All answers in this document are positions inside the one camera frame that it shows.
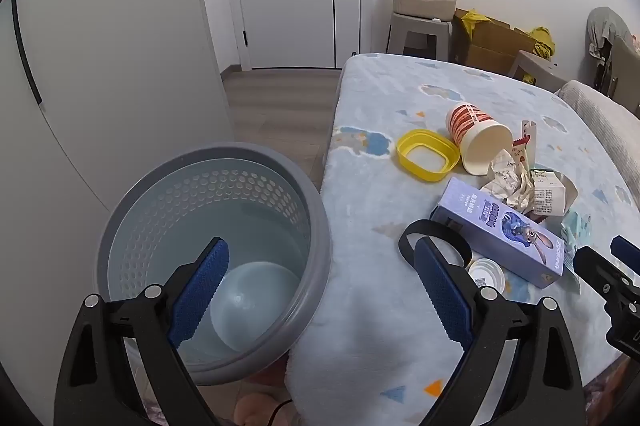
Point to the beige chair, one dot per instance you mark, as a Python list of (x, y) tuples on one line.
[(625, 66)]

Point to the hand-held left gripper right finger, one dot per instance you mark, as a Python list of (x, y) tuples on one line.
[(440, 291)]

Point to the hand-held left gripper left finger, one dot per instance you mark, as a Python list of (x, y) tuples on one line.
[(200, 291)]

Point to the green white drink carton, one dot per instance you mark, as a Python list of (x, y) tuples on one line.
[(547, 198)]

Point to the brown cardboard box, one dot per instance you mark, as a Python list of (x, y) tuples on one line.
[(495, 41)]

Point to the yellow plastic bag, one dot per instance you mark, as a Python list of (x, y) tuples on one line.
[(544, 41), (472, 21)]

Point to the small white round lid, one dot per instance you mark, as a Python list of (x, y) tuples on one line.
[(487, 273)]

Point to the red white snack wrapper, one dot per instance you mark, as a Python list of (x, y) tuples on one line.
[(527, 141)]

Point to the grey perforated waste basket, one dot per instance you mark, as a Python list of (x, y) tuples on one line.
[(150, 216)]

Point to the grey plastic stool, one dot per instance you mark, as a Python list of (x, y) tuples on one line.
[(420, 24), (537, 69)]

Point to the purple cartoon carton box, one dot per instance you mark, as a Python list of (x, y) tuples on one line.
[(500, 226)]

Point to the light blue printed blanket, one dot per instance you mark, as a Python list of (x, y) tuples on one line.
[(380, 186)]

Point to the grey garment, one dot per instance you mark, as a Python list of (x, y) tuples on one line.
[(602, 26)]

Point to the lined paper ball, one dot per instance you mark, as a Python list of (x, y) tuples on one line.
[(510, 186)]

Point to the teal white plastic packet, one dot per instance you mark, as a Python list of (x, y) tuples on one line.
[(575, 226)]

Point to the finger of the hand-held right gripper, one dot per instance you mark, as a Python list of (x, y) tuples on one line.
[(627, 253), (600, 271)]

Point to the white wardrobe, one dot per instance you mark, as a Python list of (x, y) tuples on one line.
[(125, 56)]

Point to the beige ribbed pillow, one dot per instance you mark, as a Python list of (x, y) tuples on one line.
[(600, 116)]

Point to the red striped paper cup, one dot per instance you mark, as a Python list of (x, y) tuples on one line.
[(480, 141)]

